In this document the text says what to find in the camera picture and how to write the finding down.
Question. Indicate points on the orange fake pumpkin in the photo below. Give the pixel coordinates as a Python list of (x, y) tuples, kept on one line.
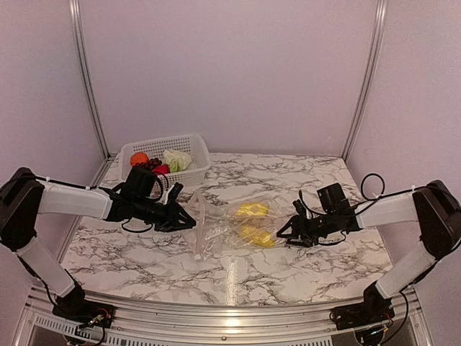
[(139, 159)]

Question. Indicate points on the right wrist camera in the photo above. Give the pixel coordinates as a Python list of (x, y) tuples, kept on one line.
[(300, 207)]

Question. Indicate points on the purple fake grapes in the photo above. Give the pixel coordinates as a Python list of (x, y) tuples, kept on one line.
[(151, 164)]

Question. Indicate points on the white fake cauliflower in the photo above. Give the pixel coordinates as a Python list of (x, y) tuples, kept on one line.
[(177, 161)]

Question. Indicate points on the front aluminium rail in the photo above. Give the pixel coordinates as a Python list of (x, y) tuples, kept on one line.
[(139, 322)]

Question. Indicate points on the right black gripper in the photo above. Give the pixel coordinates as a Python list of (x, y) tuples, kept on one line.
[(305, 237)]

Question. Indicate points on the left aluminium frame post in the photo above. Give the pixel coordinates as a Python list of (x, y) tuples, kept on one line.
[(78, 33)]

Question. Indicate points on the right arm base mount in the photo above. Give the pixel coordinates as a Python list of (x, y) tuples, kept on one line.
[(356, 315)]

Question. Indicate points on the white perforated plastic basket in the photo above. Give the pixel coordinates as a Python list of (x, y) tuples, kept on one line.
[(193, 144)]

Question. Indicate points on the aluminium frame post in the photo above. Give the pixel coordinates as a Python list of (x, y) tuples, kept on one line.
[(372, 61), (78, 33)]

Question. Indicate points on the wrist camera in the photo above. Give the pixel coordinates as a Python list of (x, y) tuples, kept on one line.
[(172, 193), (300, 207)]

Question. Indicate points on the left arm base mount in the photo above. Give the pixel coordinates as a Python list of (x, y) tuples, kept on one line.
[(89, 311)]

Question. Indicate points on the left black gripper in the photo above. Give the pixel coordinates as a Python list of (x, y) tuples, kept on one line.
[(173, 224)]

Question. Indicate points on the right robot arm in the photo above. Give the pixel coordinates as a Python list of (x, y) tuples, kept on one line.
[(431, 213)]

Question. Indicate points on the red fake pepper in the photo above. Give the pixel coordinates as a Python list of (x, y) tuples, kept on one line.
[(161, 169)]

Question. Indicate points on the right aluminium frame post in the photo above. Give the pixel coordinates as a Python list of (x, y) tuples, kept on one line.
[(372, 61)]

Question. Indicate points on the clear zip top bag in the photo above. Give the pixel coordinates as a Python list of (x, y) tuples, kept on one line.
[(217, 227)]

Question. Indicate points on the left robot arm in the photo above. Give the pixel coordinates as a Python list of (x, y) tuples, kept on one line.
[(26, 197)]

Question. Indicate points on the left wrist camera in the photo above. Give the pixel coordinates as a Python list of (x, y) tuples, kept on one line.
[(172, 193)]

